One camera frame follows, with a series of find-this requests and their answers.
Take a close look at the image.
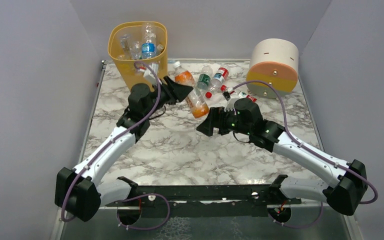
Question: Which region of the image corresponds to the orange drink bottle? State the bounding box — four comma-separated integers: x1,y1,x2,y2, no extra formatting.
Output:
173,61,209,119

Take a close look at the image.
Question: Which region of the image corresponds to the clear bottle red white label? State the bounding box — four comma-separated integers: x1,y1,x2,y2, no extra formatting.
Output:
238,91,257,103

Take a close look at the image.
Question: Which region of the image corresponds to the clear bottle red blue label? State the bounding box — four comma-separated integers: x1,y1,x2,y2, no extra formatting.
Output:
205,64,230,99

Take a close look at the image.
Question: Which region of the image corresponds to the clear unlabeled bottle white cap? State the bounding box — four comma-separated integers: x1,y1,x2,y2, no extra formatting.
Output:
156,44,165,55

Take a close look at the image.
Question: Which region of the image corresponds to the clear bottle bright blue label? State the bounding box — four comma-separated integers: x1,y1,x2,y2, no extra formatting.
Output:
141,22,157,59

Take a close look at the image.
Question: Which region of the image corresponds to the small clear bottle blue cap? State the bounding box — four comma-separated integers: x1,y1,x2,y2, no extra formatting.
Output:
119,34,132,60

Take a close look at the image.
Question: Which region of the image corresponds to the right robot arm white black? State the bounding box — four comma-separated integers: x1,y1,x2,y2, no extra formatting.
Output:
196,98,368,216

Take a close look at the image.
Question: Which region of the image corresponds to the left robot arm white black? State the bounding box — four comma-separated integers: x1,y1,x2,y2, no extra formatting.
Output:
54,76,193,222

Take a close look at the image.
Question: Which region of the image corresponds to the yellow plastic mesh bin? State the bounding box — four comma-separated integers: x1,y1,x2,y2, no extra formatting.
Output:
107,21,168,89

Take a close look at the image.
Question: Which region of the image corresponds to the clear bottle dark green label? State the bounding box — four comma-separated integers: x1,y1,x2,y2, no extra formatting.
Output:
196,65,213,93

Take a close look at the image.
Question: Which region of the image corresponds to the white cylindrical container orange lid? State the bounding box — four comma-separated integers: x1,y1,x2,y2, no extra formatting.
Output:
245,38,299,99

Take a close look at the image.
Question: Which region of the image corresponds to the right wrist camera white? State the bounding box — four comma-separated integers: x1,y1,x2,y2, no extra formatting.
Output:
223,87,239,112

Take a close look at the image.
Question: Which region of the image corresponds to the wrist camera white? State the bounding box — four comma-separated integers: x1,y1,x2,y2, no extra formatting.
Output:
137,62,159,85
223,87,239,112

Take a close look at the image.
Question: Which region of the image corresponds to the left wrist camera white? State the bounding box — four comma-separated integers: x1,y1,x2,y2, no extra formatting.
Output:
137,62,159,85

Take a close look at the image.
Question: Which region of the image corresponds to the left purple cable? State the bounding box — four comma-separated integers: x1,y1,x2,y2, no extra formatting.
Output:
60,61,172,231

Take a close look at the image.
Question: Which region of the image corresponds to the black aluminium base frame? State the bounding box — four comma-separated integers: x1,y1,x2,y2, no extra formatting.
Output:
109,175,299,205

